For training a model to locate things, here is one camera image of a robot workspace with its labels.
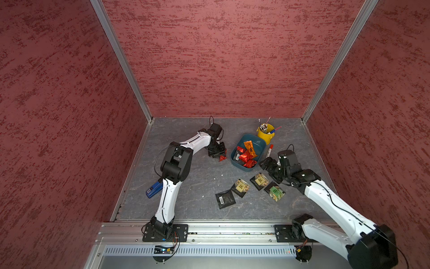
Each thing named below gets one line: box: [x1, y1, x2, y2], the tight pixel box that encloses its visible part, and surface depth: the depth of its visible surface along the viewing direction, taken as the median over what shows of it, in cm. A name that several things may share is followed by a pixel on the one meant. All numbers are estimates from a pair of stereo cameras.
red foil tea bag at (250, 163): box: [242, 159, 257, 169], surface depth 95 cm
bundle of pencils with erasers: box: [259, 123, 269, 134], surface depth 95 cm
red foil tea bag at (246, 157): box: [238, 151, 254, 163], surface depth 96 cm
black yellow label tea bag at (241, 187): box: [230, 178, 251, 198], surface depth 89 cm
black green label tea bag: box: [269, 186, 285, 202], surface depth 88 cm
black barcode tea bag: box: [215, 189, 237, 210], surface depth 86 cm
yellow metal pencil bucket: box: [256, 123, 276, 146], surface depth 103 cm
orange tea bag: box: [243, 140, 258, 158], surface depth 105 cm
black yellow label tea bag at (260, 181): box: [249, 172, 270, 192], surface depth 92 cm
